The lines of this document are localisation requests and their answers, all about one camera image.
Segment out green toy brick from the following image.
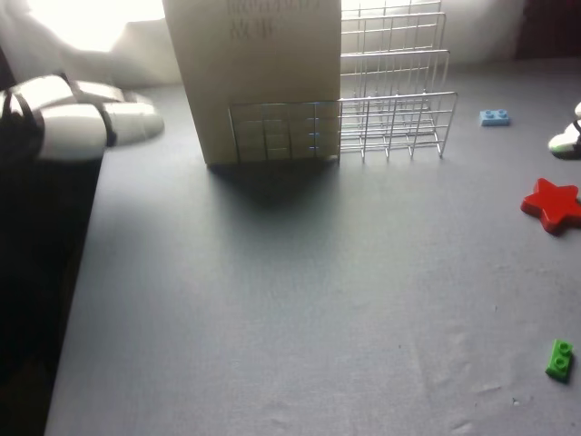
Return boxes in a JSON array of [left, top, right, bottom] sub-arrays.
[[544, 338, 576, 383]]

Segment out black backdrop curtain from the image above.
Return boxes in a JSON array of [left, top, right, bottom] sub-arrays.
[[0, 45, 103, 436]]

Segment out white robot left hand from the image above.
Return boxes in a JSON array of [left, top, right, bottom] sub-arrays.
[[0, 74, 166, 163]]

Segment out grey table cloth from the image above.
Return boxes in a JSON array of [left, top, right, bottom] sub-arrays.
[[44, 57, 581, 436]]

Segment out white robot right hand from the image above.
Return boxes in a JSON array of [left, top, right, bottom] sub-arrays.
[[547, 102, 581, 161]]

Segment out blue toy brick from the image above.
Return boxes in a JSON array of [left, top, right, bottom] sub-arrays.
[[479, 108, 512, 129]]

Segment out red star block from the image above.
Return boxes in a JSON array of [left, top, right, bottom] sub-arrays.
[[520, 177, 581, 238]]

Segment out metal wire rack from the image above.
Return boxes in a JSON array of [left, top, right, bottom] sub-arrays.
[[228, 0, 458, 165]]

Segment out beige hardcover book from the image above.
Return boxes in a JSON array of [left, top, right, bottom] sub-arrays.
[[162, 0, 342, 168]]

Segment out white backdrop cloth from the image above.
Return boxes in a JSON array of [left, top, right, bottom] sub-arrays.
[[0, 0, 518, 92]]

